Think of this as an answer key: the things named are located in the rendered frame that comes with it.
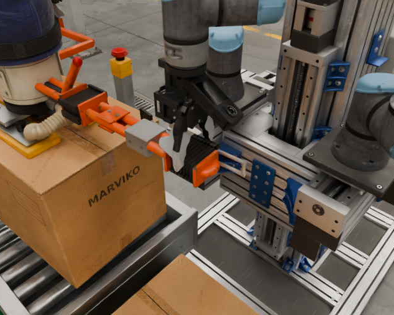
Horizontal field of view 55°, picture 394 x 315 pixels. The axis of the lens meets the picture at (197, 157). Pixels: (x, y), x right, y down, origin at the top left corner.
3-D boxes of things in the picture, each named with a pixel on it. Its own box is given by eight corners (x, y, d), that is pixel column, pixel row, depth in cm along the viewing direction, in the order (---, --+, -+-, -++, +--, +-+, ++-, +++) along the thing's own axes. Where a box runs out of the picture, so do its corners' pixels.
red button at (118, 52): (108, 59, 160) (107, 50, 158) (121, 54, 164) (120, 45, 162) (119, 64, 156) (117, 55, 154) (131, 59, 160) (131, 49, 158)
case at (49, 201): (-22, 200, 142) (-71, 109, 117) (66, 149, 166) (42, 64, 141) (76, 289, 112) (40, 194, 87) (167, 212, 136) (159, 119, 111)
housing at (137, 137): (125, 147, 85) (122, 130, 82) (146, 133, 89) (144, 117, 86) (147, 159, 81) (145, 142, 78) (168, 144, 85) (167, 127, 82)
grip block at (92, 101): (60, 116, 95) (54, 95, 91) (91, 100, 101) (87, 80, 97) (81, 128, 91) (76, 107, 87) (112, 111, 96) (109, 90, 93)
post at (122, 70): (134, 217, 223) (109, 59, 160) (142, 211, 227) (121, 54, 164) (141, 223, 220) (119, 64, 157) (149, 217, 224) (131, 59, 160)
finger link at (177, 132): (181, 147, 73) (192, 104, 70) (188, 150, 72) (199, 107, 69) (166, 150, 69) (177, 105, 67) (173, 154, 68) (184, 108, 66)
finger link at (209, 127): (198, 129, 84) (187, 102, 76) (219, 139, 81) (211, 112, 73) (190, 140, 83) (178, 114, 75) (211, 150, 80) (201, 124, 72)
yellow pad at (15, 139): (-34, 115, 114) (-40, 101, 111) (-3, 102, 120) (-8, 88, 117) (29, 160, 97) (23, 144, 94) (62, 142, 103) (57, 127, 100)
